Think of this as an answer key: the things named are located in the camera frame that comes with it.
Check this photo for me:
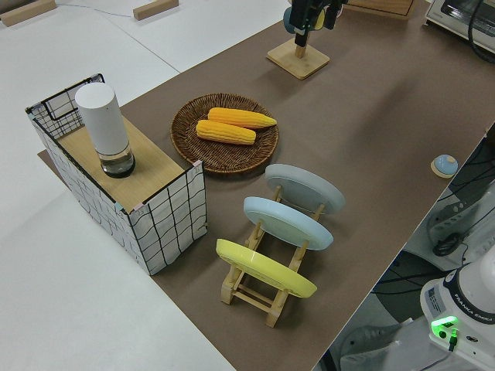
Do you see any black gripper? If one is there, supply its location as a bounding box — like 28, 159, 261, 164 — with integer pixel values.
288, 0, 346, 48

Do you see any wooden drawer cabinet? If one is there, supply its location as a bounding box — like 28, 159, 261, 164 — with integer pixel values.
342, 0, 417, 21

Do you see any dark blue mug yellow inside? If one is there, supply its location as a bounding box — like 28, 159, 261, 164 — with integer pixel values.
282, 6, 326, 35

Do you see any wooden mug tree stand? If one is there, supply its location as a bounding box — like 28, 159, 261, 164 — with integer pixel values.
266, 32, 331, 81

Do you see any brown table mat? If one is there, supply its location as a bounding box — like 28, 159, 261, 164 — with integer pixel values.
37, 15, 495, 371

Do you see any yellow corn cob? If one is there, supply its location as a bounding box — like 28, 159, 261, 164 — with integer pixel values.
207, 107, 278, 130
196, 119, 258, 146

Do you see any white toaster oven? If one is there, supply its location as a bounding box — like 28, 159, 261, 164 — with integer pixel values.
422, 0, 495, 44

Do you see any wooden block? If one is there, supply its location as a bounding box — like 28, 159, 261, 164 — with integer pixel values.
132, 0, 180, 21
0, 6, 34, 28

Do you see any grey plate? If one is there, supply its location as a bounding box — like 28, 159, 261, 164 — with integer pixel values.
264, 163, 346, 216

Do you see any round wicker basket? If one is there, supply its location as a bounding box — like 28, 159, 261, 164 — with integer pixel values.
170, 93, 280, 178

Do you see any blue service bell wooden base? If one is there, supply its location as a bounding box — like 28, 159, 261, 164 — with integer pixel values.
430, 154, 459, 179

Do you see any light blue plate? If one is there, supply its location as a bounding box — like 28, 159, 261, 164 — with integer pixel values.
243, 196, 335, 251

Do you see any yellow plate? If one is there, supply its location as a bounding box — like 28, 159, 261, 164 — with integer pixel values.
215, 238, 319, 299

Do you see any wooden plate rack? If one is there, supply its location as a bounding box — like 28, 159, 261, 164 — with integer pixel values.
220, 185, 326, 328

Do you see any wire grid shelf wooden top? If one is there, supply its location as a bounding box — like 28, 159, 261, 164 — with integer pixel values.
25, 72, 208, 276

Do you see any black arm base cable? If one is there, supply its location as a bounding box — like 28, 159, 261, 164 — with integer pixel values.
432, 231, 471, 257

